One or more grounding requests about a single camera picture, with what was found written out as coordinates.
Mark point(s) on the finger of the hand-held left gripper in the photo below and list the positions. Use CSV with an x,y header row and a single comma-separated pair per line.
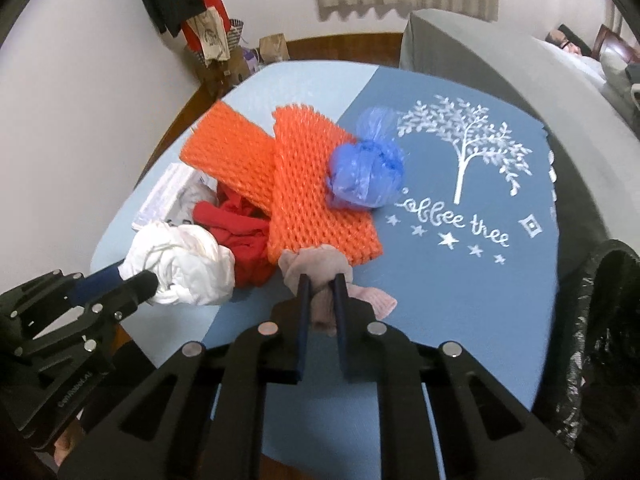
x,y
137,287
100,280

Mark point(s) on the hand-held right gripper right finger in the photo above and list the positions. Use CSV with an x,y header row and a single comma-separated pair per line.
x,y
342,320

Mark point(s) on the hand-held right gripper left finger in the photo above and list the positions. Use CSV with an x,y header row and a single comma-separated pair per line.
x,y
303,320

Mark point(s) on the white cloth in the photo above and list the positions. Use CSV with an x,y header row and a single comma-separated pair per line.
x,y
190,260

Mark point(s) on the pink sock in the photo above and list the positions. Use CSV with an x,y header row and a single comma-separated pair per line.
x,y
320,260

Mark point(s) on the red cloth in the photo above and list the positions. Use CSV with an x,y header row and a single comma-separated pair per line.
x,y
240,240

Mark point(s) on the large orange foam net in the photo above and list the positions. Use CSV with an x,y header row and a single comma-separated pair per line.
x,y
310,185

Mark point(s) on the blue plastic bag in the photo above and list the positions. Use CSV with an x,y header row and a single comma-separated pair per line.
x,y
360,170

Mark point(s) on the black trash bin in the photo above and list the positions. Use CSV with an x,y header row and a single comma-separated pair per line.
x,y
600,360

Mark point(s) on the blue tree print tablecloth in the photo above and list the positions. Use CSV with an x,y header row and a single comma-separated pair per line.
x,y
450,310

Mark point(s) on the small orange foam net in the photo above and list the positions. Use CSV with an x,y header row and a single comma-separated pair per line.
x,y
225,145

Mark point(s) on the purple white bag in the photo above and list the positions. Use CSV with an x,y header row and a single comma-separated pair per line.
x,y
251,60

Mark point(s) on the beige printed tote bag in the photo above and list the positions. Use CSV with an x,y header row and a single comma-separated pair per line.
x,y
210,35

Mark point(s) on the brown paper bag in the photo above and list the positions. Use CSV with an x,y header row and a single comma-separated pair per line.
x,y
274,47

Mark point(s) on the red bag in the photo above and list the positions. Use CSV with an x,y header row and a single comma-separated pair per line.
x,y
220,5

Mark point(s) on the grey bed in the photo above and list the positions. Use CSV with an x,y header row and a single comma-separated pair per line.
x,y
500,50

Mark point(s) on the grey pillow stack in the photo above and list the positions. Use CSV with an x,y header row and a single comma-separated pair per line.
x,y
622,77

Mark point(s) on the dark wooden headboard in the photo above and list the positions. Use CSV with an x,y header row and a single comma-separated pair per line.
x,y
617,45

